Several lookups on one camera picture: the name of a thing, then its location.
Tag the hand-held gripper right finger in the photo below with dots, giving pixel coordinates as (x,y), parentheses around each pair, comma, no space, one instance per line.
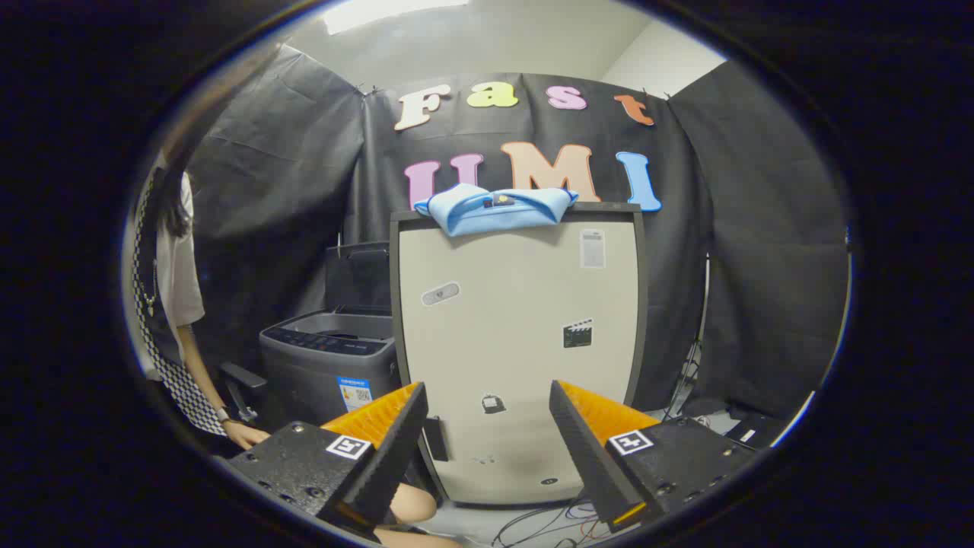
(586,449)

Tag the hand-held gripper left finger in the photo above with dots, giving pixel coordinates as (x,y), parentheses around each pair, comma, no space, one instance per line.
(396,449)

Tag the grey washing machine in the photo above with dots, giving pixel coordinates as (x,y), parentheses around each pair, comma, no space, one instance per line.
(304,380)

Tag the light blue shirt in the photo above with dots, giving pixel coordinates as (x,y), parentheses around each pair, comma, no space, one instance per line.
(487,217)

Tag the person's leg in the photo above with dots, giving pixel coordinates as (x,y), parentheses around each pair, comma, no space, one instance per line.
(415,504)

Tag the black chair armrest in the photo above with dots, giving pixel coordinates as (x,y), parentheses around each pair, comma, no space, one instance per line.
(243,378)

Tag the black box with white label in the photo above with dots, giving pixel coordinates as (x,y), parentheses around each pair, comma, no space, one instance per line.
(761,426)

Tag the black white checkered cloth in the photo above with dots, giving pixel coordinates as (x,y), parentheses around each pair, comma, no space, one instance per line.
(190,403)

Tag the person's upper body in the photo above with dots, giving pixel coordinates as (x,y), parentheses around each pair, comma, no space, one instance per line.
(179,281)

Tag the black backdrop cloth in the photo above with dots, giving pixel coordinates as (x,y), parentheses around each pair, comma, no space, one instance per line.
(289,190)

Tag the beige cabinet with dark frame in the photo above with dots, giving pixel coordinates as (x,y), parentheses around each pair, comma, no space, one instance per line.
(517,304)

